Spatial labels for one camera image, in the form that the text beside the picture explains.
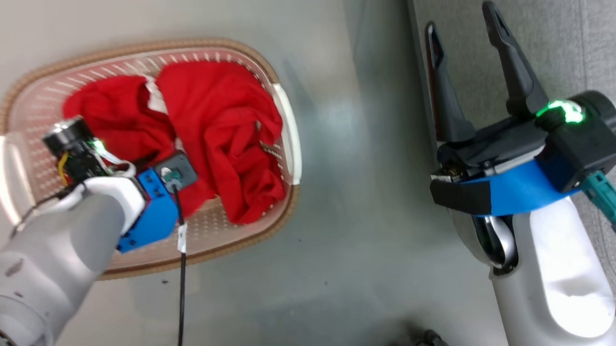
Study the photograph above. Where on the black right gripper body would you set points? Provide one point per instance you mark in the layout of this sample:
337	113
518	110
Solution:
481	146

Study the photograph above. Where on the dark wrist camera box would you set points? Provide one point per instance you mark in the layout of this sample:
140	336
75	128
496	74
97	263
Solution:
180	168
587	152

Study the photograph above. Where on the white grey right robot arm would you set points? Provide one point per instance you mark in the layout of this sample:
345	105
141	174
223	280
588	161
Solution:
557	295

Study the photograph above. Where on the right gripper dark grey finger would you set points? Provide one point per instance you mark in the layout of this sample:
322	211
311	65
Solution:
448	117
524	92

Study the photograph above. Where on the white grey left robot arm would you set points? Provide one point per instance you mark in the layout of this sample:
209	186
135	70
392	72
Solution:
40	263

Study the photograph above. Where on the blue camera bracket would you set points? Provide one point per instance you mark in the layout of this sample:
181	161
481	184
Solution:
515	191
153	217

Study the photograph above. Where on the red and white garment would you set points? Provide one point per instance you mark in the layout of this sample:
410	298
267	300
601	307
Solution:
220	114

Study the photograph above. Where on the pink perforated laundry basket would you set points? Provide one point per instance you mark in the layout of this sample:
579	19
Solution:
39	103

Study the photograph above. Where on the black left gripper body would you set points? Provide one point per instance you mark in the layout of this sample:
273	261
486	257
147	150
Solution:
76	153

